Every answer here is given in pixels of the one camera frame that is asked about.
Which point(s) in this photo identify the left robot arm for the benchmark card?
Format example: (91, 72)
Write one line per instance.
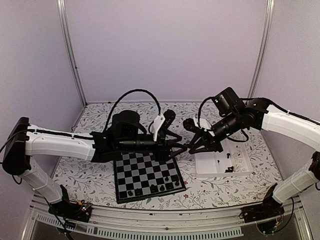
(125, 135)

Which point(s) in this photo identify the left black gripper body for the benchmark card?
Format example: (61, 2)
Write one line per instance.
(160, 154)

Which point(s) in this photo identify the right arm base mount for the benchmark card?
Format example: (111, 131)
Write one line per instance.
(267, 216)

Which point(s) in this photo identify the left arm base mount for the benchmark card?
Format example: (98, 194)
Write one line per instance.
(78, 211)

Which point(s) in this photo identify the black and white chessboard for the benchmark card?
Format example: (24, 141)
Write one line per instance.
(140, 171)

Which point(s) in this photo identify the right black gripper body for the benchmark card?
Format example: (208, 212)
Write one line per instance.
(216, 146)

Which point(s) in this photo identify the floral patterned table mat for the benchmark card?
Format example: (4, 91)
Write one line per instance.
(81, 176)

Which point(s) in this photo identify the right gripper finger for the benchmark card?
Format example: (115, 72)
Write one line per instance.
(198, 141)
(194, 150)

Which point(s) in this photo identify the left aluminium frame post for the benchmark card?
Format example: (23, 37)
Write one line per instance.
(61, 6)

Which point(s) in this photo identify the aluminium frame post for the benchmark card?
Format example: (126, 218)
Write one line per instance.
(267, 25)
(61, 6)

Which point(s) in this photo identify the aluminium front rail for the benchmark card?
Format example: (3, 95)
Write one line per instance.
(195, 214)

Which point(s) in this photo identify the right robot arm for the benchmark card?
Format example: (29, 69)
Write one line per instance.
(262, 114)

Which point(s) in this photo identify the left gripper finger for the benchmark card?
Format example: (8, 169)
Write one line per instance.
(175, 142)
(178, 151)

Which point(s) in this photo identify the right aluminium frame post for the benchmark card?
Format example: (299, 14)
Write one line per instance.
(267, 25)

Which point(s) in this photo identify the white plastic compartment tray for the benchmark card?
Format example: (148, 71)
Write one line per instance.
(216, 164)

